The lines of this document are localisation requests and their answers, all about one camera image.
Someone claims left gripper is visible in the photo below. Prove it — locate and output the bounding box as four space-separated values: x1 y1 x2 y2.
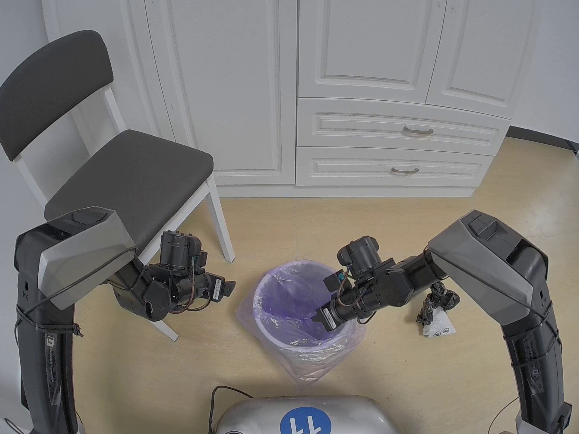
173 272 226 308

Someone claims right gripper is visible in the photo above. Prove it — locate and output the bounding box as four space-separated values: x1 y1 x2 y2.
313 289 380 332

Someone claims purple plastic bag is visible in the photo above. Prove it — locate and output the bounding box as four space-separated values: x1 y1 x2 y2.
236 260 367 383

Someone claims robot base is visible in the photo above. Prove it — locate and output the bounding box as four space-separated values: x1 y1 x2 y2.
217 394 399 434

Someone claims white trash bin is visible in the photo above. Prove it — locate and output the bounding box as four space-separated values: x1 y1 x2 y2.
252 261 358 381

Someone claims crumpled black plastic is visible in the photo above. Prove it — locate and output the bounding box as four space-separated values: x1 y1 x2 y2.
416 281 461 333

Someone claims white printed wrapper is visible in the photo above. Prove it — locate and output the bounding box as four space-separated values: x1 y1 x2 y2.
423 309 457 338

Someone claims white chair dark grey seat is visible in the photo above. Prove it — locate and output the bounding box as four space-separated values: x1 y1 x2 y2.
0 30 236 343

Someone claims white wardrobe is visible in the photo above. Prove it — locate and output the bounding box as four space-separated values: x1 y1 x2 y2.
40 0 543 199

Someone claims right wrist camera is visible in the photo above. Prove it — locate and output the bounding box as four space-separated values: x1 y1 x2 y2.
324 273 350 295

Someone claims black cable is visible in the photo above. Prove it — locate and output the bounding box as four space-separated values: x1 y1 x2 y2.
209 385 254 430
489 397 522 434
1 417 32 434

